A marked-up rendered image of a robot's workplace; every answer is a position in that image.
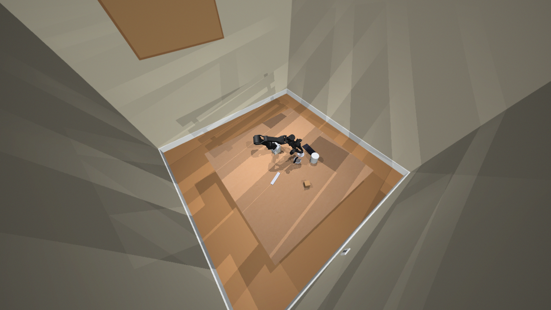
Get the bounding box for white cylinder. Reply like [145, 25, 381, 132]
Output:
[310, 152, 319, 164]

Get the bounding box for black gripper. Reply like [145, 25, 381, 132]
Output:
[289, 140, 303, 155]

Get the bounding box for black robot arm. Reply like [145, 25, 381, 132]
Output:
[253, 134, 300, 150]

